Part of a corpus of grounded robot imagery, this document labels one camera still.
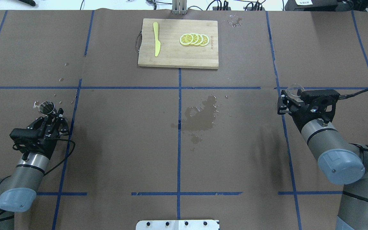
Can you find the aluminium frame post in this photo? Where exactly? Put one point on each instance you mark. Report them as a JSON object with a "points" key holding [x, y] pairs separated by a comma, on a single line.
{"points": [[179, 7]]}

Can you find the wooden cutting board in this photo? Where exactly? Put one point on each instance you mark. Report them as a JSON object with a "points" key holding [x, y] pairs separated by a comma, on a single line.
{"points": [[172, 53]]}

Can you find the black box with label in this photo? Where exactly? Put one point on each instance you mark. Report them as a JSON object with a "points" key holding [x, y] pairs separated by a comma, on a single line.
{"points": [[311, 5]]}

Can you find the small glass beaker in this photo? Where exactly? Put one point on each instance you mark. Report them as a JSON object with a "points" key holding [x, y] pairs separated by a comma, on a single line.
{"points": [[294, 91]]}

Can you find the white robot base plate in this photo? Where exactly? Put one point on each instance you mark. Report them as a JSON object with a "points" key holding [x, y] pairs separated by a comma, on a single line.
{"points": [[192, 224]]}

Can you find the lemon slice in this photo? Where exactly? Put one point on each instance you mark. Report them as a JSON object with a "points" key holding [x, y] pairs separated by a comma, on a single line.
{"points": [[195, 39], [204, 40], [186, 39], [199, 40]]}

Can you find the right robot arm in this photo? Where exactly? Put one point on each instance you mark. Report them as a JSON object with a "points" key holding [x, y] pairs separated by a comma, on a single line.
{"points": [[341, 162]]}

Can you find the front lemon slice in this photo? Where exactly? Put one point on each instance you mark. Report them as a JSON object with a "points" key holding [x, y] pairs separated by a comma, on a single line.
{"points": [[186, 39]]}

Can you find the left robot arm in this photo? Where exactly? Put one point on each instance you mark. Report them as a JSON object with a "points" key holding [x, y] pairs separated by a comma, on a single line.
{"points": [[19, 190]]}

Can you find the yellow plastic knife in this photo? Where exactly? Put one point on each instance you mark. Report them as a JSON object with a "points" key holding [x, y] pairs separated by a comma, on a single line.
{"points": [[155, 26]]}

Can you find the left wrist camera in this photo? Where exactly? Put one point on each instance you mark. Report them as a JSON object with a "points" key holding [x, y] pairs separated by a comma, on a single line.
{"points": [[24, 134]]}

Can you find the steel jigger measuring cup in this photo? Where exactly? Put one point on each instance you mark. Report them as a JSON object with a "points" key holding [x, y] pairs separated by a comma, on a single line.
{"points": [[48, 110]]}

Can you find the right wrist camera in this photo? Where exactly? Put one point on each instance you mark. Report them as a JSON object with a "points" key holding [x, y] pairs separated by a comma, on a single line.
{"points": [[316, 96]]}

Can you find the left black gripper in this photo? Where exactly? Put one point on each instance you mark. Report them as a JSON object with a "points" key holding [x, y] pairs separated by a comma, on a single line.
{"points": [[44, 144]]}

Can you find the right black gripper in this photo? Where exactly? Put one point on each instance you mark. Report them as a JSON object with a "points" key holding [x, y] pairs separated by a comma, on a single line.
{"points": [[302, 115]]}

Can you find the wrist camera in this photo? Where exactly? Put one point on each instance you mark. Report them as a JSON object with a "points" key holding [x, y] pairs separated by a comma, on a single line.
{"points": [[316, 96], [24, 134]]}

